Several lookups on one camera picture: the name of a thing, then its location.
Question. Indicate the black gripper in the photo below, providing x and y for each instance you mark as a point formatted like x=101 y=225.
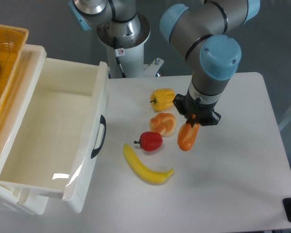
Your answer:
x=195 y=111

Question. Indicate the long orange bread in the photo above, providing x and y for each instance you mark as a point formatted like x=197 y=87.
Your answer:
x=187 y=136

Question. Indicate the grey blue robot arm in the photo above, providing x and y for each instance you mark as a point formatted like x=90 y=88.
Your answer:
x=198 y=36

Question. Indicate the knotted bread roll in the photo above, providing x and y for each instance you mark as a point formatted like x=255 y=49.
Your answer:
x=163 y=123

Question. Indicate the white open drawer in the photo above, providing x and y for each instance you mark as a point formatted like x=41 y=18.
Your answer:
x=51 y=153

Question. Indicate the yellow bell pepper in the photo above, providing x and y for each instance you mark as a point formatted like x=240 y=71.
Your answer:
x=162 y=99

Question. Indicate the red bell pepper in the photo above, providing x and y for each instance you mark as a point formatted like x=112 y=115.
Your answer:
x=150 y=141

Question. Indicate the yellow banana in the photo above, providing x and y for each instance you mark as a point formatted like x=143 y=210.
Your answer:
x=142 y=171

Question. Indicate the white table bracket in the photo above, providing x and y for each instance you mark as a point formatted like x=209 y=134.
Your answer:
x=151 y=70

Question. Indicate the black drawer handle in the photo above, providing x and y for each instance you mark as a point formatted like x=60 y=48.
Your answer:
x=101 y=134

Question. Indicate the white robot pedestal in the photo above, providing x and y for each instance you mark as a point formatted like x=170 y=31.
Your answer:
x=124 y=43

